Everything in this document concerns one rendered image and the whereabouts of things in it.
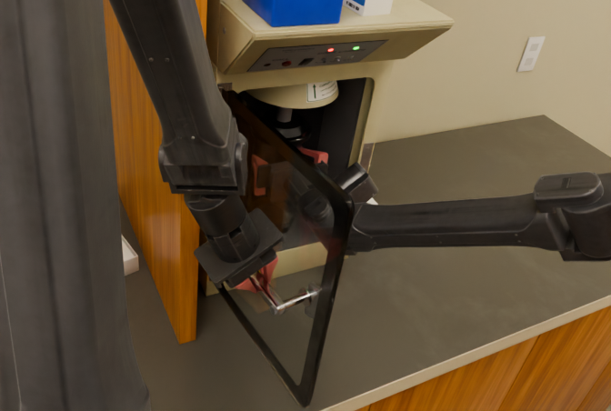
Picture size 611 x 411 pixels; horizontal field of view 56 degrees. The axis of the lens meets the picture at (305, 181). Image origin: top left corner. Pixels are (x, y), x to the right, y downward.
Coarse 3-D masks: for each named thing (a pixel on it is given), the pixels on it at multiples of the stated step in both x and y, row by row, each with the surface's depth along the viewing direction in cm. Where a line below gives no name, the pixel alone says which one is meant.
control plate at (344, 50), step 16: (272, 48) 74; (288, 48) 75; (304, 48) 77; (320, 48) 78; (336, 48) 80; (352, 48) 82; (368, 48) 84; (256, 64) 79; (272, 64) 80; (320, 64) 86
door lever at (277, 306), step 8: (256, 272) 78; (256, 280) 77; (264, 280) 77; (256, 288) 77; (264, 288) 76; (272, 288) 76; (304, 288) 76; (264, 296) 76; (272, 296) 75; (296, 296) 76; (304, 296) 76; (272, 304) 74; (280, 304) 74; (288, 304) 75; (296, 304) 75; (304, 304) 77; (272, 312) 74; (280, 312) 74
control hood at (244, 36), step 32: (224, 0) 77; (416, 0) 88; (224, 32) 77; (256, 32) 69; (288, 32) 71; (320, 32) 73; (352, 32) 76; (384, 32) 78; (416, 32) 82; (224, 64) 79
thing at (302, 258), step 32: (256, 128) 77; (256, 160) 79; (288, 160) 72; (256, 192) 82; (288, 192) 74; (320, 192) 68; (288, 224) 76; (320, 224) 69; (288, 256) 78; (320, 256) 71; (224, 288) 101; (288, 288) 80; (320, 288) 73; (256, 320) 92; (288, 320) 83; (320, 320) 75; (288, 352) 85; (320, 352) 78; (288, 384) 88
